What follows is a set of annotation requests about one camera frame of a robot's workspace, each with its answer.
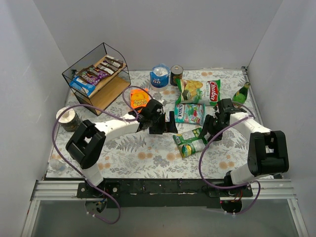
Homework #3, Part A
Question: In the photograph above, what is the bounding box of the brown chocolate bar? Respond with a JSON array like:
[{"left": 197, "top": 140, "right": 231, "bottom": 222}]
[
  {"left": 103, "top": 55, "right": 123, "bottom": 68},
  {"left": 97, "top": 63, "right": 118, "bottom": 76}
]

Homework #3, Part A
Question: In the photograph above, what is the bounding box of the clear plastic bottle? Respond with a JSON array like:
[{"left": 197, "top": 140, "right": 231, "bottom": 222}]
[{"left": 49, "top": 159, "right": 66, "bottom": 172}]

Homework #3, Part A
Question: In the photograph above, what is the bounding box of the dark tin can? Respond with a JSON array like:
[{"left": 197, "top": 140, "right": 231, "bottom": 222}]
[{"left": 170, "top": 65, "right": 183, "bottom": 86}]

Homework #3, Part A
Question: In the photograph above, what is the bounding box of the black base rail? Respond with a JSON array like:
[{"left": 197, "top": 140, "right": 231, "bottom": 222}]
[{"left": 77, "top": 178, "right": 253, "bottom": 208}]

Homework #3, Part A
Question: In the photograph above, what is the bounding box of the dark patterned tissue roll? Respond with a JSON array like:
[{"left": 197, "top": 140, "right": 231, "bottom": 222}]
[{"left": 56, "top": 107, "right": 81, "bottom": 132}]

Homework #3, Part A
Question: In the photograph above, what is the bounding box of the teal Fox's candy bag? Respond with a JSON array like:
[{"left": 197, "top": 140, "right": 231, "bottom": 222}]
[{"left": 174, "top": 104, "right": 205, "bottom": 125}]

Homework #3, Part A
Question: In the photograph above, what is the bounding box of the wire and wood shelf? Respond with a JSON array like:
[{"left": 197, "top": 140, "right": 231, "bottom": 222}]
[{"left": 61, "top": 42, "right": 132, "bottom": 117}]

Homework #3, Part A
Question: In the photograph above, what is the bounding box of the green glass bottle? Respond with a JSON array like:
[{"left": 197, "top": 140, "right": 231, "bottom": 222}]
[{"left": 232, "top": 82, "right": 251, "bottom": 104}]

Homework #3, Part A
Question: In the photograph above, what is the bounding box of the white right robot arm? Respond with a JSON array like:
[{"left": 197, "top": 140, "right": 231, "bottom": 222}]
[{"left": 200, "top": 99, "right": 289, "bottom": 190}]

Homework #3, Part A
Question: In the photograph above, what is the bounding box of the orange candy box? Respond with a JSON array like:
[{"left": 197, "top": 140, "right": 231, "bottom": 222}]
[{"left": 130, "top": 88, "right": 151, "bottom": 112}]

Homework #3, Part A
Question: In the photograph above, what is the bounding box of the Chuba cassava chips bag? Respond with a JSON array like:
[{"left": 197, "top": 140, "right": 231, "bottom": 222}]
[{"left": 175, "top": 79, "right": 221, "bottom": 107}]

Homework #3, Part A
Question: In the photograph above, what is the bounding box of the purple M&M's candy bag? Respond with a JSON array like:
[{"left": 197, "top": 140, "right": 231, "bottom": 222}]
[{"left": 80, "top": 73, "right": 104, "bottom": 85}]

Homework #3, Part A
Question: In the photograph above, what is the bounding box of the brown M&M's candy bag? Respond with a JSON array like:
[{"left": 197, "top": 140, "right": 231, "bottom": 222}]
[{"left": 77, "top": 65, "right": 109, "bottom": 79}]

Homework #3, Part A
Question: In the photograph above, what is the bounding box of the floral table mat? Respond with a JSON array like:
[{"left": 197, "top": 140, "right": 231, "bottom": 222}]
[{"left": 45, "top": 70, "right": 248, "bottom": 179}]

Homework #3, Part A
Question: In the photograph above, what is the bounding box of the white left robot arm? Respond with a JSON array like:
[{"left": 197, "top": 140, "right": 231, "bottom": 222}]
[{"left": 66, "top": 99, "right": 178, "bottom": 187}]

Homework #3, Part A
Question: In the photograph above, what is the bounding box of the blue wafer bar wrapper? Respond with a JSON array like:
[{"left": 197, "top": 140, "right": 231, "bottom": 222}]
[{"left": 70, "top": 76, "right": 95, "bottom": 96}]

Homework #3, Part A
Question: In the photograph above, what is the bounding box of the green Spring candy bag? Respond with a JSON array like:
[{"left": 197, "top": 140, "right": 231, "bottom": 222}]
[{"left": 173, "top": 127, "right": 207, "bottom": 158}]

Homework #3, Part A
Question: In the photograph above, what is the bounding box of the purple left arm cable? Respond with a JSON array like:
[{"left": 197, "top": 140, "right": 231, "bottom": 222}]
[{"left": 52, "top": 85, "right": 149, "bottom": 225}]

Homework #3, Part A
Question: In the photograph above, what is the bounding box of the blue monster tissue roll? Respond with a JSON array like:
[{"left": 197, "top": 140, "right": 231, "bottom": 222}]
[{"left": 150, "top": 64, "right": 170, "bottom": 92}]

